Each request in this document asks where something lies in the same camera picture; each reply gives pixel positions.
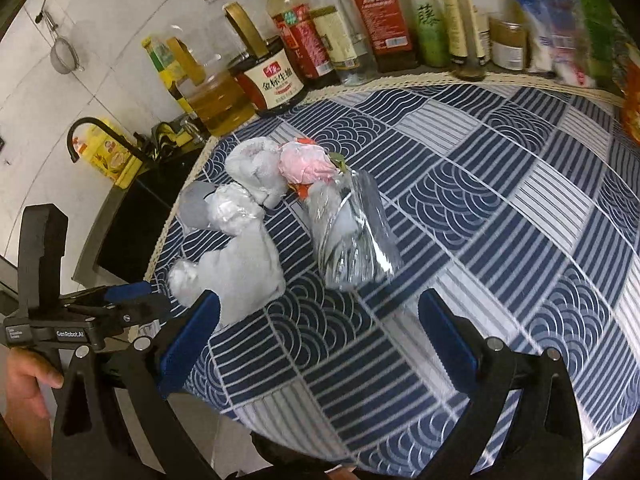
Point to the yellow label oil bottle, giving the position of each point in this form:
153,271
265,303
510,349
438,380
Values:
162,62

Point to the black sink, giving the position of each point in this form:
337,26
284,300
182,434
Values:
140,220

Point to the green plastic bag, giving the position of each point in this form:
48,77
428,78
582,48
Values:
597,15

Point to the green leaf scrap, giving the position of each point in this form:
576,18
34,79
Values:
339,161

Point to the blue white patterned tablecloth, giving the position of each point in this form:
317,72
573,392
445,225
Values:
475,220

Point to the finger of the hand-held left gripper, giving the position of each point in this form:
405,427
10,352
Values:
130,292
147,309

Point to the person's left hand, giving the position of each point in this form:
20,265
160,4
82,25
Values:
25,385

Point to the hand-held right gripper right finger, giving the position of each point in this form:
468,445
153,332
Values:
447,342

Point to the metal mesh strainer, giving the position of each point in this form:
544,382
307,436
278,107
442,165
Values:
66,55

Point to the black faucet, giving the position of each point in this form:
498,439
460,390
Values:
100,127

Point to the black yellow cloth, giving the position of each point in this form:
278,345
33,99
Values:
165,140

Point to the red label sauce bottle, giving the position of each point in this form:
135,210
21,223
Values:
305,40

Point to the glass jar beige contents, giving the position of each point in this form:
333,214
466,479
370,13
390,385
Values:
507,45

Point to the blue white plastic bag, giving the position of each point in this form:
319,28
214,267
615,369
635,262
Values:
550,35

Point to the tall slim brown bottle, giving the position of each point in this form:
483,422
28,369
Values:
462,20

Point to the orange red packet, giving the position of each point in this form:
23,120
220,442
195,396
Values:
631,100

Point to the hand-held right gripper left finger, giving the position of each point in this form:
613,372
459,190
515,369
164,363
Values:
192,342

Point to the grey wad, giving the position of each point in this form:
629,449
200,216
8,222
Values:
196,205

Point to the yellow packet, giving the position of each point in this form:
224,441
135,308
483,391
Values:
107,157

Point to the dark soy sauce jug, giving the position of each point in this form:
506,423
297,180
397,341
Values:
270,82

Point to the large clear cooking oil jug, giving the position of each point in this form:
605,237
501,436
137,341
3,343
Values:
220,102

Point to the clear bottle beige label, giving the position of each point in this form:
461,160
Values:
340,35

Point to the green label bottle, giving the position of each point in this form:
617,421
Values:
427,25

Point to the dark bottle red label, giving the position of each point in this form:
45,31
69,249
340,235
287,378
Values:
385,20

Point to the clear plastic ball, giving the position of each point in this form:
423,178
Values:
235,207

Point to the large white tissue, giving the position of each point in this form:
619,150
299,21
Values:
240,270

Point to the small white tissue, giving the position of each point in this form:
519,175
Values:
255,170

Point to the pink wrapper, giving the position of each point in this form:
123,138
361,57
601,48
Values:
305,162

